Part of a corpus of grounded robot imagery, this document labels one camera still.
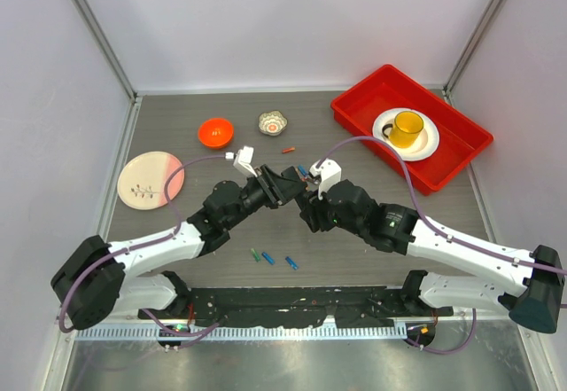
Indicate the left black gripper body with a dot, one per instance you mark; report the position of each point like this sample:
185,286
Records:
274,197

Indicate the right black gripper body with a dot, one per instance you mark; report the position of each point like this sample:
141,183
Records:
317,211

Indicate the black remote control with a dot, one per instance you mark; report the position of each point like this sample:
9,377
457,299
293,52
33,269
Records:
292,173

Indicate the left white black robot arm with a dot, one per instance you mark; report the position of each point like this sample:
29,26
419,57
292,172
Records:
100,278

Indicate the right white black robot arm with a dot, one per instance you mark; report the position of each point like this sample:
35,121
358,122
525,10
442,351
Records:
527,284

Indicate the blue battery right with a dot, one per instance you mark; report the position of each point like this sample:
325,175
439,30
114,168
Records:
292,263

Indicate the blue battery middle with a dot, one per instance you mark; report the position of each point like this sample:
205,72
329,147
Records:
268,258

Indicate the small patterned flower bowl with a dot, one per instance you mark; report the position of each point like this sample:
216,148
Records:
272,123

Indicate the green battery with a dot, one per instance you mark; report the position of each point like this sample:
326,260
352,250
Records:
255,255

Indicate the orange bowl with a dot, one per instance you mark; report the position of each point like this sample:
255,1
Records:
216,133

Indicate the yellow glass mug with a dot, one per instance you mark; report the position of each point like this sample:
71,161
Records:
404,129

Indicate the white plate in bin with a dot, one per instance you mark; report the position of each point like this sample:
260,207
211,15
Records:
426,143

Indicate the pink white floral plate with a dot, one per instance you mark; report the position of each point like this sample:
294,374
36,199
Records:
142,181

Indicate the red plastic bin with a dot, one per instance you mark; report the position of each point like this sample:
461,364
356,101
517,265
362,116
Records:
461,139

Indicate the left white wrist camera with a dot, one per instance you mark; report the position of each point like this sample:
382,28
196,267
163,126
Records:
242,161

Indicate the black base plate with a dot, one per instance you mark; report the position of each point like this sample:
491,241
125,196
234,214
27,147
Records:
296,307

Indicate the slotted cable duct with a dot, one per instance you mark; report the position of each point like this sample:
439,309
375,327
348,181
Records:
328,331

